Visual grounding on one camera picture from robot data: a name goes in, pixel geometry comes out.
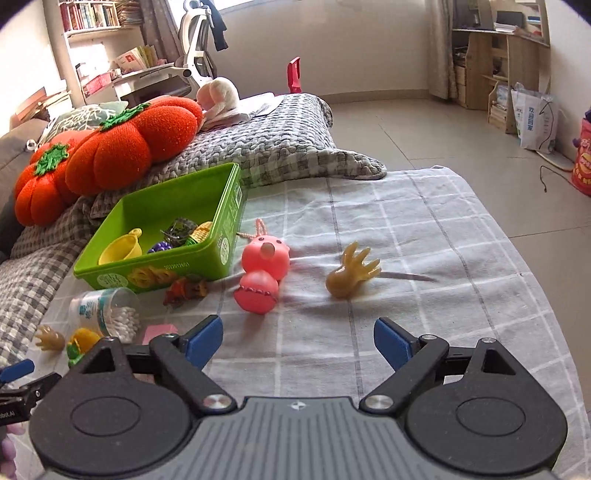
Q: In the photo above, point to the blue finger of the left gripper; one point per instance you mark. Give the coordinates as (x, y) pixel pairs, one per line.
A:
(16, 371)

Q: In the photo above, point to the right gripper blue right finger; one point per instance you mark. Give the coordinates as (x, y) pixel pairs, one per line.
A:
(396, 345)

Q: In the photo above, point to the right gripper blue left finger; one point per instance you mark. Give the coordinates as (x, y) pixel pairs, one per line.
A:
(201, 342)

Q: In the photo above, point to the yellow toy pumpkin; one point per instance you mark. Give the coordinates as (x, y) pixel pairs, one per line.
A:
(81, 342)

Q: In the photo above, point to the cotton swab jar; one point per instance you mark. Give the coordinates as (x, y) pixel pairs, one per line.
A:
(110, 312)

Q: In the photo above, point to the pink rubber pig toy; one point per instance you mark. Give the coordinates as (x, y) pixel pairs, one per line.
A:
(265, 262)

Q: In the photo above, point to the purple toy grapes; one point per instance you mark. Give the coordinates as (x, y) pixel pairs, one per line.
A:
(160, 246)

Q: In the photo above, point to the tortoiseshell hair claw clip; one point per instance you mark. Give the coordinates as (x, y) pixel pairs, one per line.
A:
(177, 233)

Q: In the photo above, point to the yellow toy cup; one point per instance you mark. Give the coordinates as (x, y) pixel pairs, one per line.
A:
(122, 248)

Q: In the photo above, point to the person's right hand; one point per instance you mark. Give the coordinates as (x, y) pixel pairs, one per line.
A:
(8, 450)

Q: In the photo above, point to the pink sticky note pad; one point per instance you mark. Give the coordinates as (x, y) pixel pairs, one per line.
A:
(152, 331)

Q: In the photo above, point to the orange brown toy fish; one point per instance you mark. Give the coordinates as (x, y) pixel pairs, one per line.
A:
(185, 289)

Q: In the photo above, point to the tan rubber squid toy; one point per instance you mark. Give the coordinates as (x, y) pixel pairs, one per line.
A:
(342, 282)

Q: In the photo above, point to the grey grid bed sheet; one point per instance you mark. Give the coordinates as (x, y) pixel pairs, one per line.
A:
(447, 268)

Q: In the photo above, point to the yellow toy corn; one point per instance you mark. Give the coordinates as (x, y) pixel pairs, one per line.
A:
(199, 234)

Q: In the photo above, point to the green plastic storage box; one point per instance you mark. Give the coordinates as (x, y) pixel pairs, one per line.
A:
(213, 194)

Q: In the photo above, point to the large orange pumpkin cushion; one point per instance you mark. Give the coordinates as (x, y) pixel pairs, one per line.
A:
(125, 147)

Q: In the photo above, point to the grey checked quilt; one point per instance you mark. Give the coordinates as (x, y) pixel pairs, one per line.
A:
(292, 142)

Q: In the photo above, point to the white plush rabbit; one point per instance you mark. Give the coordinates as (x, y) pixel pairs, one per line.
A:
(217, 97)

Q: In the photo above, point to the patterned grey pillow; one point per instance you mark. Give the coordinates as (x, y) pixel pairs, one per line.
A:
(88, 117)

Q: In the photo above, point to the red snack bucket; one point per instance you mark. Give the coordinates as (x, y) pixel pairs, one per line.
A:
(581, 173)

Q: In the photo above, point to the beige window curtain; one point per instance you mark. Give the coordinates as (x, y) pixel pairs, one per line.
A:
(441, 72)

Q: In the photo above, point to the white paper shopping bag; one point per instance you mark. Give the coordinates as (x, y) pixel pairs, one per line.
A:
(536, 117)

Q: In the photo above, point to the white office chair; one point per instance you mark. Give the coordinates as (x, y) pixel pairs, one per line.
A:
(200, 21)

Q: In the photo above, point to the red folding stool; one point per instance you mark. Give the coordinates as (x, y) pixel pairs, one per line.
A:
(294, 75)

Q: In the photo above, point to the wooden desk shelf unit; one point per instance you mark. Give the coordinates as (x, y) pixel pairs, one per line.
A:
(496, 45)

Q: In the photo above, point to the white bookshelf with books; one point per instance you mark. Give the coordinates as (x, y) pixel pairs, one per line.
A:
(103, 51)

